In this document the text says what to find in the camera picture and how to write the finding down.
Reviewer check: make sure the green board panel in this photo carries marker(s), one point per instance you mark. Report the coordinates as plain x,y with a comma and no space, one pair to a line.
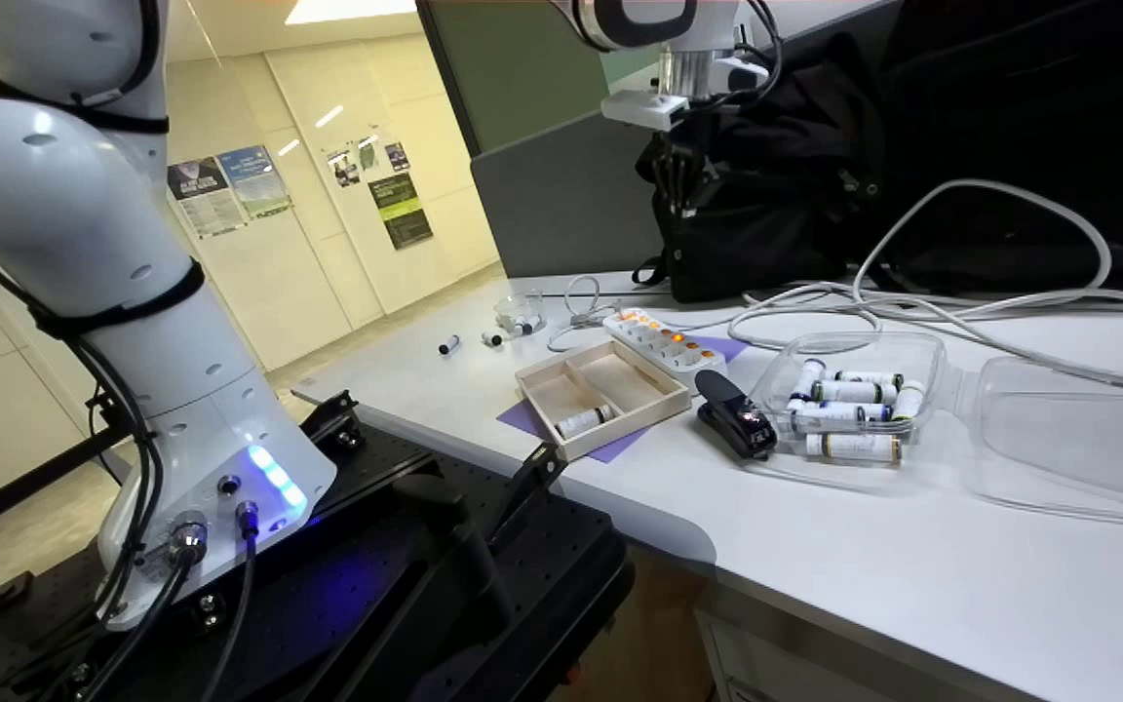
508,80

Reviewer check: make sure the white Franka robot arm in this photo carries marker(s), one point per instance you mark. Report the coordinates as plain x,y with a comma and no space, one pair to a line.
67,207

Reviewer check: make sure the small wall notice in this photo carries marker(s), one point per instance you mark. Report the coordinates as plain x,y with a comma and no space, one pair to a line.
398,154
345,170

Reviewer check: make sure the clear plastic container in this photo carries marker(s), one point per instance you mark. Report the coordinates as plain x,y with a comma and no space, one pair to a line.
847,348

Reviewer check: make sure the black stapler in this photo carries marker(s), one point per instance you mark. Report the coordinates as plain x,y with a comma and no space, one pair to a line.
736,423

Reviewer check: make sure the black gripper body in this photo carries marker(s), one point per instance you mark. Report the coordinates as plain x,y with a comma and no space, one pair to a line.
678,154

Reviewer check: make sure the black backpack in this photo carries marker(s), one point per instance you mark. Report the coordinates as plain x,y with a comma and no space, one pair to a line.
796,198

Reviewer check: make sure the black table clamp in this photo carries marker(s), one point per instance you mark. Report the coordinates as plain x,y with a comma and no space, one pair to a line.
541,467

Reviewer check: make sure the wooden divided tray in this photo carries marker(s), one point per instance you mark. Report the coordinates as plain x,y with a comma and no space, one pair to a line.
626,392

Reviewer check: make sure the dark headed wall poster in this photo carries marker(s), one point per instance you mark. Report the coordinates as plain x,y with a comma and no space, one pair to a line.
207,198

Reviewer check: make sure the white marker tube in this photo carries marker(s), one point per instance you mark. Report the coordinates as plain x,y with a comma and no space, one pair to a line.
808,378
875,379
907,405
827,419
851,392
855,452

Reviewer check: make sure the white switched power strip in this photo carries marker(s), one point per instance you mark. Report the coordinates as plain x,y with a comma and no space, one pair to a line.
665,343

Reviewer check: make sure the small black cap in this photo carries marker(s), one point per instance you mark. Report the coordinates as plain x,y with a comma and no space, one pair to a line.
446,348
495,337

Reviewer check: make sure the black robot cart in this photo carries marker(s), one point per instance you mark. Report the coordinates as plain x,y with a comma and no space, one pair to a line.
370,609

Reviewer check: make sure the small silver item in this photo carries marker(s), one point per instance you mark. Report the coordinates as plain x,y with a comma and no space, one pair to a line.
587,419

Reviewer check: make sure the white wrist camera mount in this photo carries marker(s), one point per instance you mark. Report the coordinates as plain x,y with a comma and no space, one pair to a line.
643,110

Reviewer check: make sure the green black wall poster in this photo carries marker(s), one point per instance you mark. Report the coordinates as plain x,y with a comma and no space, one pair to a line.
402,211

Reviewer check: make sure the ceiling light panel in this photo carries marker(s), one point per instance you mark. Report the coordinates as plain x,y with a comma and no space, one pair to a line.
352,10

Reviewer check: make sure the blue wall poster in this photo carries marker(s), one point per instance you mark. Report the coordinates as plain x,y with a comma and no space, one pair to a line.
255,181

